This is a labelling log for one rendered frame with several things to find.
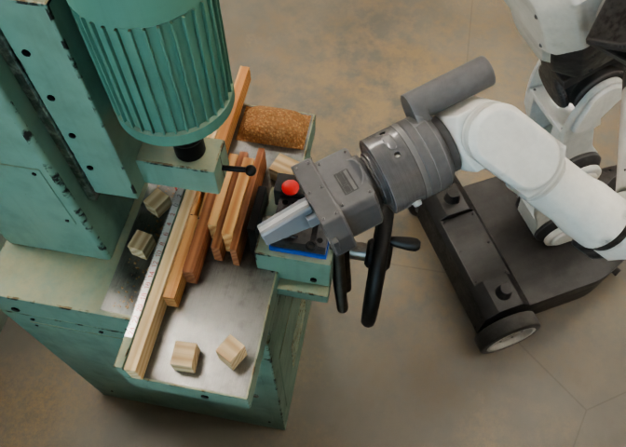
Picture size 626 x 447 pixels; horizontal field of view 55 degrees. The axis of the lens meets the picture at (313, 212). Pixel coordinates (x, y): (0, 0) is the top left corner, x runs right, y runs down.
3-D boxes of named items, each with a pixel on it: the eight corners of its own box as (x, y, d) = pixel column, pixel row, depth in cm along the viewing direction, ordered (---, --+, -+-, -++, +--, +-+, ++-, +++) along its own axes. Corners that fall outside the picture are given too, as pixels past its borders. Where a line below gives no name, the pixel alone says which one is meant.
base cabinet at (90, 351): (286, 433, 180) (272, 364, 119) (102, 397, 186) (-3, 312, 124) (314, 295, 203) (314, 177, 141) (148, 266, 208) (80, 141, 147)
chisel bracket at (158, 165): (221, 199, 106) (214, 172, 99) (144, 187, 107) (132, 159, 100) (231, 166, 110) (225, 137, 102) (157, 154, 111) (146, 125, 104)
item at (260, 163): (239, 265, 109) (236, 250, 103) (233, 264, 109) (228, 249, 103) (266, 167, 120) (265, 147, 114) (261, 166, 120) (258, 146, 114)
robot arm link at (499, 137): (426, 131, 68) (510, 193, 72) (457, 145, 60) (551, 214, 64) (460, 83, 67) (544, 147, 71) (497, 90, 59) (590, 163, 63)
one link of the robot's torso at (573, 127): (565, 132, 166) (595, 12, 125) (602, 183, 158) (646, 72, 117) (514, 155, 167) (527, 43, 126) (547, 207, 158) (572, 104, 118)
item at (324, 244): (326, 260, 103) (326, 245, 98) (263, 249, 104) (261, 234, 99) (338, 196, 109) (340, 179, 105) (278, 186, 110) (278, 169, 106)
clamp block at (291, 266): (329, 289, 110) (330, 268, 102) (256, 277, 111) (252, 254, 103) (342, 220, 117) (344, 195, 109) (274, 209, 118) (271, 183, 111)
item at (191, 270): (197, 284, 107) (193, 273, 103) (186, 282, 107) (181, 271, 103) (232, 171, 119) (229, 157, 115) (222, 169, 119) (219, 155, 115)
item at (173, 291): (178, 307, 105) (173, 298, 101) (167, 305, 105) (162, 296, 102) (251, 79, 131) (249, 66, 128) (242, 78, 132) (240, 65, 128)
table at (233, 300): (306, 421, 101) (305, 413, 96) (130, 387, 104) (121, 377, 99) (359, 136, 131) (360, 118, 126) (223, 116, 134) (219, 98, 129)
